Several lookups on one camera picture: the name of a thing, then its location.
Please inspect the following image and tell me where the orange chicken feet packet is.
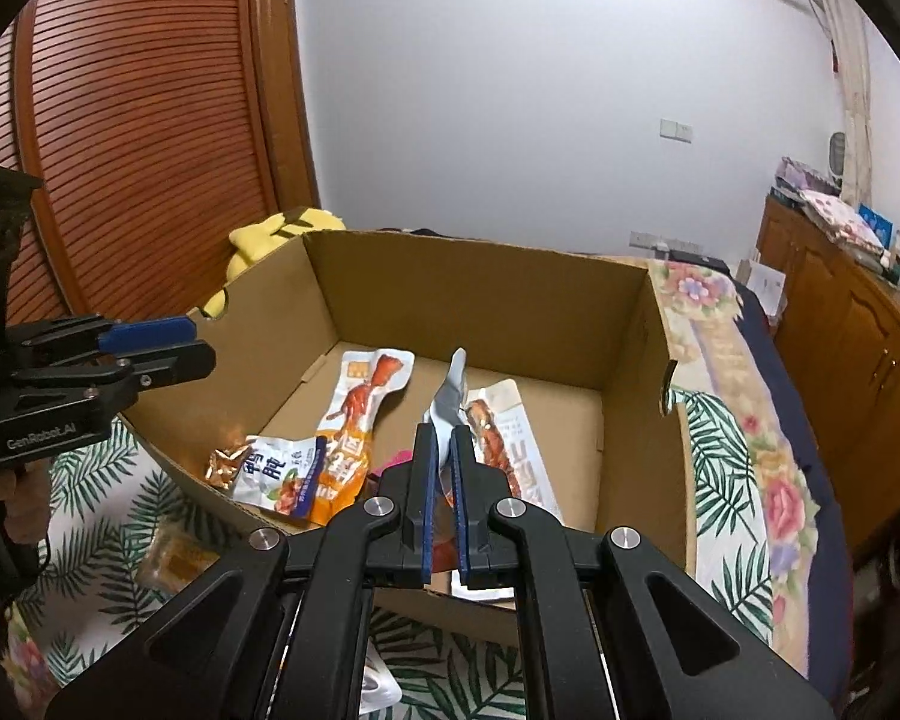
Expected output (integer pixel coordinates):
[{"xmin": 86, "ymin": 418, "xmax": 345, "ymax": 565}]
[{"xmin": 311, "ymin": 349, "xmax": 418, "ymax": 530}]

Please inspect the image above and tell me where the wooden cabinet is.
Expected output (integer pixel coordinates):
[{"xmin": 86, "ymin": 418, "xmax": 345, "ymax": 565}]
[{"xmin": 754, "ymin": 193, "xmax": 900, "ymax": 560}]

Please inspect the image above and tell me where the white paper bag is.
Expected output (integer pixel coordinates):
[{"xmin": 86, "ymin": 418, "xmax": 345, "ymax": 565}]
[{"xmin": 746, "ymin": 259, "xmax": 788, "ymax": 325}]

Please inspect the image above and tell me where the white and blue snack packet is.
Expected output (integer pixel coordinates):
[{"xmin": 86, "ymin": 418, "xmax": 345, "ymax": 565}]
[{"xmin": 232, "ymin": 435, "xmax": 328, "ymax": 520}]

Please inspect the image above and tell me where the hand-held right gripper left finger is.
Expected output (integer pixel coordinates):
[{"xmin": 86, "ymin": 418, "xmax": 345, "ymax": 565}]
[{"xmin": 45, "ymin": 424, "xmax": 440, "ymax": 720}]

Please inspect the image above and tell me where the brown cardboard box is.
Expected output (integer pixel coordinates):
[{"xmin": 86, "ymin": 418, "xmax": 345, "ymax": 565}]
[{"xmin": 116, "ymin": 229, "xmax": 700, "ymax": 650}]

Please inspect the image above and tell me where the leaf print blanket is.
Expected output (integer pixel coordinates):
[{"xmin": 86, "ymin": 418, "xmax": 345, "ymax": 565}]
[{"xmin": 0, "ymin": 386, "xmax": 778, "ymax": 720}]

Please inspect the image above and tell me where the patterned curtain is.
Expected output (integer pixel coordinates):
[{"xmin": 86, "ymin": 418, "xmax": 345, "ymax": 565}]
[{"xmin": 801, "ymin": 0, "xmax": 880, "ymax": 200}]

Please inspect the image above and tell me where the yellow plush toy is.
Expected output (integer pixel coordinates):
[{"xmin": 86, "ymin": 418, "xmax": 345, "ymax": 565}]
[{"xmin": 199, "ymin": 205, "xmax": 346, "ymax": 320}]

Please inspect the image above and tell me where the blue box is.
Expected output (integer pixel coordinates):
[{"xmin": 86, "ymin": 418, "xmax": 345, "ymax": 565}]
[{"xmin": 859, "ymin": 204, "xmax": 895, "ymax": 242}]

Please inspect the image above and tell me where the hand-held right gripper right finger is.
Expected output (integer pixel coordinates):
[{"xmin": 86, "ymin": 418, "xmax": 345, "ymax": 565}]
[{"xmin": 450, "ymin": 426, "xmax": 835, "ymax": 720}]

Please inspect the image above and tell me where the long white snack packet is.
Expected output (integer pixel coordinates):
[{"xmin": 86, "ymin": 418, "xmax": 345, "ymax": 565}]
[{"xmin": 461, "ymin": 381, "xmax": 565, "ymax": 527}]

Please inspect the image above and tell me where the white wrapper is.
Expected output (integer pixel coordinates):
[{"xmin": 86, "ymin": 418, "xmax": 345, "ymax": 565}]
[{"xmin": 366, "ymin": 658, "xmax": 403, "ymax": 707}]

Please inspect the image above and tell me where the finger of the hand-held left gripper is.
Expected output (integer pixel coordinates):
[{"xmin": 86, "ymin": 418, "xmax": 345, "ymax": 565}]
[
  {"xmin": 96, "ymin": 317, "xmax": 197, "ymax": 355},
  {"xmin": 120, "ymin": 340, "xmax": 218, "ymax": 392}
]

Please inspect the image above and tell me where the silver and red snack packet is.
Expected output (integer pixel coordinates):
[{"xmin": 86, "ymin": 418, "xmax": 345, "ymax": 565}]
[{"xmin": 424, "ymin": 347, "xmax": 518, "ymax": 602}]

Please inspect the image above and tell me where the stack of folded cloths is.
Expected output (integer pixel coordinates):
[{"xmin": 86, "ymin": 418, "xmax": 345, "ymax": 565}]
[{"xmin": 771, "ymin": 156, "xmax": 890, "ymax": 257}]

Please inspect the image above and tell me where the small orange candy wrapper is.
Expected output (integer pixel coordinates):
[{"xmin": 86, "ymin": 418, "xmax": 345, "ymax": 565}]
[{"xmin": 208, "ymin": 444, "xmax": 253, "ymax": 493}]

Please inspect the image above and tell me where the brown cake packet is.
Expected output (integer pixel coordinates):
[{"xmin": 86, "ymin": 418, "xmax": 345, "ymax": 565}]
[{"xmin": 136, "ymin": 517, "xmax": 223, "ymax": 590}]

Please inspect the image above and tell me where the brown slatted wardrobe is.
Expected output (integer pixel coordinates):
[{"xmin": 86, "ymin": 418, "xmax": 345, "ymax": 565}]
[{"xmin": 0, "ymin": 0, "xmax": 320, "ymax": 342}]

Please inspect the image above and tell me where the person's left hand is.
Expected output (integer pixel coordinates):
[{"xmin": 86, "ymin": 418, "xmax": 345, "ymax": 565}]
[{"xmin": 0, "ymin": 461, "xmax": 53, "ymax": 548}]

